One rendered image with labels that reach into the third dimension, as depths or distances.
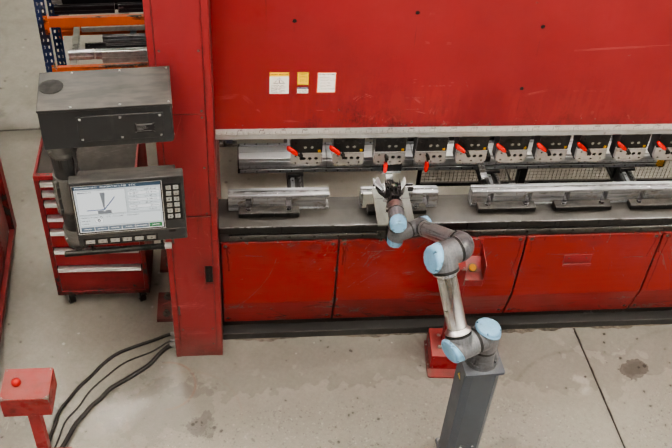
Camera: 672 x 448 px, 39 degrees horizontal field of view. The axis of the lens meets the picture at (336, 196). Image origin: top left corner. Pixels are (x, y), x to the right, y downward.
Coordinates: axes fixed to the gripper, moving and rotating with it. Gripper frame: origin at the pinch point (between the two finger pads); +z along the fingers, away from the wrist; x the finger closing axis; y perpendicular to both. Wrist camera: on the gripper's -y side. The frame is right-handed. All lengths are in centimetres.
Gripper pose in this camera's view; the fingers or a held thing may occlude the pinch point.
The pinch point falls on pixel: (388, 179)
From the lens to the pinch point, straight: 444.9
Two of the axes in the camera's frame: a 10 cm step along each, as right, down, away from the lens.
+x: -10.0, 0.1, -1.0
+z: -0.8, -6.7, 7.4
